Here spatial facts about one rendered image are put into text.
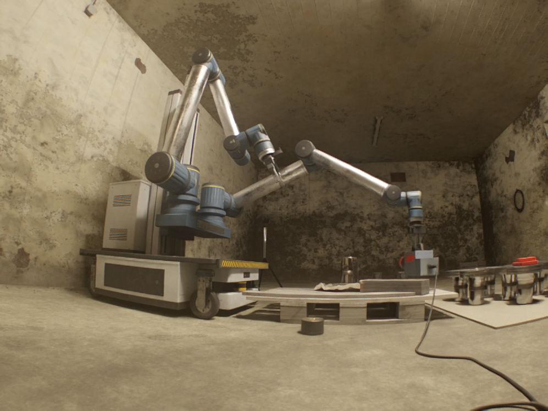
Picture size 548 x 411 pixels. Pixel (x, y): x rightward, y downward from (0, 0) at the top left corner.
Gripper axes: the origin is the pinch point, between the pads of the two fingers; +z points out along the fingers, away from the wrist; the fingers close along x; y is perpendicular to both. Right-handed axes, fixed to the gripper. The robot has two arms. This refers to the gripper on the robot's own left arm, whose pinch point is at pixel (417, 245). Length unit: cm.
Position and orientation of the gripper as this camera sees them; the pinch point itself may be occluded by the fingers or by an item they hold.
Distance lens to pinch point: 208.7
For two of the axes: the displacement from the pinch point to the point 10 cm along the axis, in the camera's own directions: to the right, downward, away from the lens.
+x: 10.0, 0.1, -0.7
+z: -0.2, 9.8, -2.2
